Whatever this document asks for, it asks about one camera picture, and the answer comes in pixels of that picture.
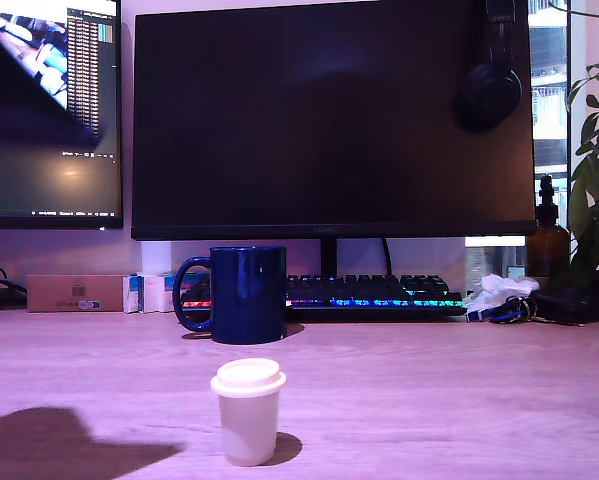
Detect white upright block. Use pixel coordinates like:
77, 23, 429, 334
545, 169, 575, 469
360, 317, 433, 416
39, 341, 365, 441
140, 241, 173, 275

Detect keys on blue lanyard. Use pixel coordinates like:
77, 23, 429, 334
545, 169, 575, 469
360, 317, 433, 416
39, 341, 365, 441
466, 294, 539, 325

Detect black backlit keyboard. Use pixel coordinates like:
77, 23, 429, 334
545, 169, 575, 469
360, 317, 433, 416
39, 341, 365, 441
181, 273, 468, 321

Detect small white blue box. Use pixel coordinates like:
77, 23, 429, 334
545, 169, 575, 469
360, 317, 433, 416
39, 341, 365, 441
142, 272, 178, 314
122, 273, 144, 314

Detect dark blue ceramic mug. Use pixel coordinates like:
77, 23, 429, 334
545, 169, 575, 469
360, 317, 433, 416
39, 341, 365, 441
172, 244, 288, 346

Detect black window bar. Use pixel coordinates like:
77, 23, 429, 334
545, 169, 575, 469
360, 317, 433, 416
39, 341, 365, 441
564, 0, 575, 261

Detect amber pump bottle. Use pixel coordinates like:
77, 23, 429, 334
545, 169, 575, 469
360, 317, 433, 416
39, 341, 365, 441
525, 173, 571, 279

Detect brown cardboard box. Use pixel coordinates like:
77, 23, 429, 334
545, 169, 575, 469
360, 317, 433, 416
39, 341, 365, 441
26, 273, 125, 314

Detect thick black cable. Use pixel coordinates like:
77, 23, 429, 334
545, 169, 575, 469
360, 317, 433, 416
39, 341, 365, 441
0, 269, 28, 296

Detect black headphones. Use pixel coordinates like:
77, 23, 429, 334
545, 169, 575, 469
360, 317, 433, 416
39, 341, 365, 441
452, 0, 524, 132

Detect black pouch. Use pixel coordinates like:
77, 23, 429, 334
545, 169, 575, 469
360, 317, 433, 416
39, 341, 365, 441
531, 284, 599, 326

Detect crumpled white tissue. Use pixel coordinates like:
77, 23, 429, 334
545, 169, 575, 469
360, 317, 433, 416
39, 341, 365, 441
462, 273, 541, 311

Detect large black computer monitor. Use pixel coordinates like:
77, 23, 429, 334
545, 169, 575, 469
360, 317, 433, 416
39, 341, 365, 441
129, 0, 538, 279

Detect white coffee capsule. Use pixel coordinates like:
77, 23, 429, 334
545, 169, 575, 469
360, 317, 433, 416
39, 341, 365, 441
209, 357, 288, 468

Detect lit computer monitor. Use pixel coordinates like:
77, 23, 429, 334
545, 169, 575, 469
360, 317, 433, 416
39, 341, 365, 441
0, 0, 124, 231

